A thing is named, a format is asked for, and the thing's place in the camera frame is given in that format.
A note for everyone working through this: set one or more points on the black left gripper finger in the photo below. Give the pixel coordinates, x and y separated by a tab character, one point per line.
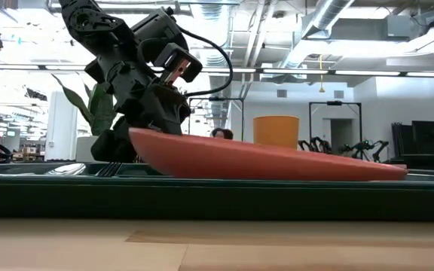
113	147
164	109

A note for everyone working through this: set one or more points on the orange plastic plate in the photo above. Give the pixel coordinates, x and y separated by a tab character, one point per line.
262	162

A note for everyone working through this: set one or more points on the orange plastic cup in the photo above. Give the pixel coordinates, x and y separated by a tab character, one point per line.
276	131

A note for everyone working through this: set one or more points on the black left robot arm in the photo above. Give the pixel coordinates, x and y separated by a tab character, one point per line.
96	26

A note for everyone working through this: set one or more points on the black background robot arm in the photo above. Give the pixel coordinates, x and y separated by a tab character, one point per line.
315	145
364	147

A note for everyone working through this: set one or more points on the dark green plastic tray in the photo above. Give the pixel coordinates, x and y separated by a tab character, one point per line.
217	199

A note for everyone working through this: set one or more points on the white plant pot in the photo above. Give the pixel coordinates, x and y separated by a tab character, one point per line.
85	150

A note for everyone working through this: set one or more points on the green leafy plant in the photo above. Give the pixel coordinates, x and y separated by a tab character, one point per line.
102	109

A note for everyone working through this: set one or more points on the white pillar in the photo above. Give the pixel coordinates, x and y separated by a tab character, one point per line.
62	124

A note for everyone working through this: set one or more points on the person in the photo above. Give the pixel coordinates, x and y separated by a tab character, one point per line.
222	133

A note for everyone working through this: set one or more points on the long ceiling light strip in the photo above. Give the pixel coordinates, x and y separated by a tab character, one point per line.
296	71

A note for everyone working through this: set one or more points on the stack of black cases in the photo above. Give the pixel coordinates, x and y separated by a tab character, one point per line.
424	143

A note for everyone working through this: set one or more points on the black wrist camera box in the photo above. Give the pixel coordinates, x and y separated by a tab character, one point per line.
181	62

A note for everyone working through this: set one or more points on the black rig frame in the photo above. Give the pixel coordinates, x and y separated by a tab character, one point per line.
334	102
216	99

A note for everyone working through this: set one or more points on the silver spiral ventilation duct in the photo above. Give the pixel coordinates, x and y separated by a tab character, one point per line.
217	90

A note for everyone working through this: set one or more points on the silver slanted ventilation duct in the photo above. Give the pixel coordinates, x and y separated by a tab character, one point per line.
326	15

